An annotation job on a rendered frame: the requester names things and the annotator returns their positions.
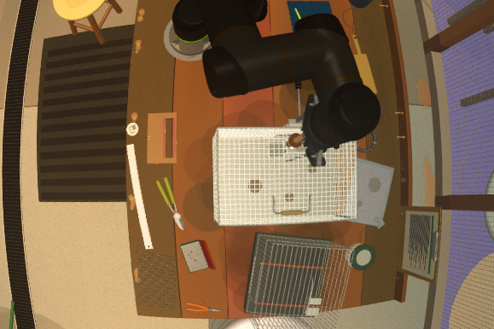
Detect yellow wooden stool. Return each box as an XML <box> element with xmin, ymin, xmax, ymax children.
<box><xmin>51</xmin><ymin>0</ymin><xmax>124</xmax><ymax>45</ymax></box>

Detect grey flat panel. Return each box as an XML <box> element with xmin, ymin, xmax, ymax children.
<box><xmin>353</xmin><ymin>158</ymin><xmax>396</xmax><ymax>229</ymax></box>

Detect grey metal ring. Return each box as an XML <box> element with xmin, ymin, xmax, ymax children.
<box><xmin>355</xmin><ymin>130</ymin><xmax>379</xmax><ymax>154</ymax></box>

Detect wooden box with slot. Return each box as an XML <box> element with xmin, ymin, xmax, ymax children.
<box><xmin>146</xmin><ymin>112</ymin><xmax>178</xmax><ymax>165</ymax></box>

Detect orange-handled pliers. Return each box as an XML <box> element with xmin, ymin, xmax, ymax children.
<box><xmin>185</xmin><ymin>301</ymin><xmax>223</xmax><ymax>315</ymax></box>

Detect grey round base plate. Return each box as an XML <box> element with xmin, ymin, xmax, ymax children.
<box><xmin>162</xmin><ymin>19</ymin><xmax>212</xmax><ymax>63</ymax></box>

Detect green-handled pliers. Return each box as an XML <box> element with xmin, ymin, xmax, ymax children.
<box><xmin>155</xmin><ymin>176</ymin><xmax>186</xmax><ymax>231</ymax></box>

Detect brown bench back rail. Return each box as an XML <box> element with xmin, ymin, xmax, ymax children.
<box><xmin>379</xmin><ymin>0</ymin><xmax>415</xmax><ymax>304</ymax></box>

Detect white ruler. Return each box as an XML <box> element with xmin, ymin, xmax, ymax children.
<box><xmin>125</xmin><ymin>143</ymin><xmax>154</xmax><ymax>251</ymax></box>

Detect white round mesh basket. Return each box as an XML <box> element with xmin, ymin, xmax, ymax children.
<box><xmin>208</xmin><ymin>310</ymin><xmax>343</xmax><ymax>329</ymax></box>

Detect dark wire cage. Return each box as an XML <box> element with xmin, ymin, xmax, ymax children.
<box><xmin>243</xmin><ymin>232</ymin><xmax>353</xmax><ymax>318</ymax></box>

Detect dark ribbed floor mat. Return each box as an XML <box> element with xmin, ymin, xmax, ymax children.
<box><xmin>37</xmin><ymin>23</ymin><xmax>136</xmax><ymax>203</ymax></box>

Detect brown wooden beam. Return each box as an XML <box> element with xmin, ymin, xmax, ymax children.
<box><xmin>421</xmin><ymin>0</ymin><xmax>494</xmax><ymax>55</ymax></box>
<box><xmin>434</xmin><ymin>193</ymin><xmax>494</xmax><ymax>212</ymax></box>

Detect tan wooden paddle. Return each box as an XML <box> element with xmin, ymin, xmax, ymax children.
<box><xmin>350</xmin><ymin>34</ymin><xmax>379</xmax><ymax>95</ymax></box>

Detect brown wire mesh piece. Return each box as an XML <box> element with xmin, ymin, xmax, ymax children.
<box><xmin>135</xmin><ymin>250</ymin><xmax>178</xmax><ymax>310</ymax></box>

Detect thin wire coil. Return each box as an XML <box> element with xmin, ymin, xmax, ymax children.
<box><xmin>340</xmin><ymin>7</ymin><xmax>376</xmax><ymax>43</ymax></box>

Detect green round tin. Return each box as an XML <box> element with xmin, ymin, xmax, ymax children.
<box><xmin>347</xmin><ymin>242</ymin><xmax>376</xmax><ymax>271</ymax></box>

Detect thin grey rod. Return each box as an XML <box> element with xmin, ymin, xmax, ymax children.
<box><xmin>294</xmin><ymin>81</ymin><xmax>304</xmax><ymax>121</ymax></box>

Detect blue book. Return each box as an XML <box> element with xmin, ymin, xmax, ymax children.
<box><xmin>286</xmin><ymin>0</ymin><xmax>334</xmax><ymax>31</ymax></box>

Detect white wire catch cage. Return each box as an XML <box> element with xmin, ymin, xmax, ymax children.
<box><xmin>212</xmin><ymin>125</ymin><xmax>359</xmax><ymax>227</ymax></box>

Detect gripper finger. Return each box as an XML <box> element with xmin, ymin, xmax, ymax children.
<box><xmin>305</xmin><ymin>94</ymin><xmax>321</xmax><ymax>121</ymax></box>
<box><xmin>306</xmin><ymin>147</ymin><xmax>327</xmax><ymax>167</ymax></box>

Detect black floor grating strip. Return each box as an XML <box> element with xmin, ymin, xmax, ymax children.
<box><xmin>1</xmin><ymin>0</ymin><xmax>40</xmax><ymax>329</ymax></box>

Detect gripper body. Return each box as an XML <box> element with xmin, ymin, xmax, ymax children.
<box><xmin>302</xmin><ymin>117</ymin><xmax>323</xmax><ymax>152</ymax></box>

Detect grey cage carrying handle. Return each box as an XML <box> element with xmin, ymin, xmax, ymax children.
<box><xmin>271</xmin><ymin>193</ymin><xmax>312</xmax><ymax>216</ymax></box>

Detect large tan mesh disc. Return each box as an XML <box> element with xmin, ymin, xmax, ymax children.
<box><xmin>447</xmin><ymin>248</ymin><xmax>494</xmax><ymax>329</ymax></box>

